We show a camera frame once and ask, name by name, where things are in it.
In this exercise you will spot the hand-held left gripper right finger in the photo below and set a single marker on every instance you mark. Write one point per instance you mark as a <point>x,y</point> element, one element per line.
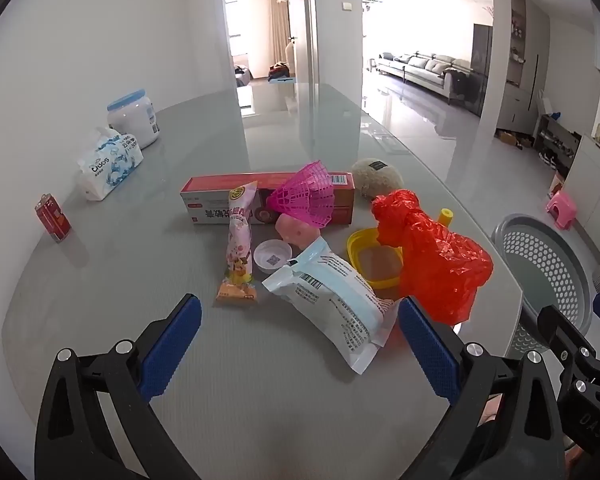
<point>430,355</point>

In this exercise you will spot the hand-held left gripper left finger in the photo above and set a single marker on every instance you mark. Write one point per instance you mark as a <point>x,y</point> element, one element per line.
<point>172,350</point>

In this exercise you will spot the grey perforated plastic basket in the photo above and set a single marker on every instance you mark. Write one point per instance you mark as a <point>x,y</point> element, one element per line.
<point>540,260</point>

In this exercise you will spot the red plastic bag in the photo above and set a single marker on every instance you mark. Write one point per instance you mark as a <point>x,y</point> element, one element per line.
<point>430,260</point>

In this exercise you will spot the white blue wipes packet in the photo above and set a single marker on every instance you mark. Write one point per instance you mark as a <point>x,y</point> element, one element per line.
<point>330,300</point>

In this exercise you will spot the yellow plastic container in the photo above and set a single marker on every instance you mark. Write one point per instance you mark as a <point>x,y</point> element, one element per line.
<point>355,252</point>

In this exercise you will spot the pink snack packet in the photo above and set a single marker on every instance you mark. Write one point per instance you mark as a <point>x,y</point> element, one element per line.
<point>240,240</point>

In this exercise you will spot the long red carton box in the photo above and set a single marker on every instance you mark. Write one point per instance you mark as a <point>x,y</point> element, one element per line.
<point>210,190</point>

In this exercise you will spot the pale pink squishy block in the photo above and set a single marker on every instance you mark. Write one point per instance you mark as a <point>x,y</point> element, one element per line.
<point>295,232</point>

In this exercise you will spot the beige round plush toy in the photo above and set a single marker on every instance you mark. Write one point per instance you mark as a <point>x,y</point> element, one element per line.
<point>375,177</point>

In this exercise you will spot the pink plastic mesh cup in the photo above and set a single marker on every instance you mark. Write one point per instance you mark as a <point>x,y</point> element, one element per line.
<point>305,195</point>

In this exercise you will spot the pink plastic stool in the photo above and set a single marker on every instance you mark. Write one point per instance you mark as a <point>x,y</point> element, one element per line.
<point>562,207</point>

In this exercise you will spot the white low cabinet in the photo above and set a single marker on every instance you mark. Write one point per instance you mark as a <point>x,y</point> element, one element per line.
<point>595,185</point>

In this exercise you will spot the open shoe rack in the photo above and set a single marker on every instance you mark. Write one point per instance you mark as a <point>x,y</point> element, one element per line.
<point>557,140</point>

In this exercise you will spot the small red can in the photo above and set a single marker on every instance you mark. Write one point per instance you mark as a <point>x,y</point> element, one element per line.
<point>54,217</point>

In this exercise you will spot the cardboard box with shoes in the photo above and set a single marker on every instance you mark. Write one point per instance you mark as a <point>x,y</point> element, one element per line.
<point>512,139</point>

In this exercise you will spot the white blue tissue pack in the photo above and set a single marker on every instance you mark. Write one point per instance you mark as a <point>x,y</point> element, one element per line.
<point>107,165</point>

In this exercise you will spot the white paper bag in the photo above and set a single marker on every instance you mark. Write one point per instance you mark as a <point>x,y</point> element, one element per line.
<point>545,102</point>

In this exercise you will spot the white jar with blue lid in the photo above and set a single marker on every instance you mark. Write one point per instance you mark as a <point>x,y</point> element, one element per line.
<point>132,120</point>

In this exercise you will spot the tall grey shelf cabinet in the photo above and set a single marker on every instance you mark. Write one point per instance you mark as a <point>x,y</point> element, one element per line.
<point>520,60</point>

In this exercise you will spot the dark refrigerator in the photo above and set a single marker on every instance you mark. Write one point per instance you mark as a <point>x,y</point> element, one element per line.
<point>480,60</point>

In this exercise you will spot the bed with dark cover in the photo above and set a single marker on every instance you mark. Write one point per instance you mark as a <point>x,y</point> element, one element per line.
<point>243,76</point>

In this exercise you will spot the grey sofa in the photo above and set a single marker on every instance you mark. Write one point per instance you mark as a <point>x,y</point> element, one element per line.
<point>420,67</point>

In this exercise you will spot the beige curtain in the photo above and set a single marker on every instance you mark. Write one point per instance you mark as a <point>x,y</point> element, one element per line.
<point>279,25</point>

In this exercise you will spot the white room door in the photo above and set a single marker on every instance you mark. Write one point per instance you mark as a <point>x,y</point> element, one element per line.
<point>300,20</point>

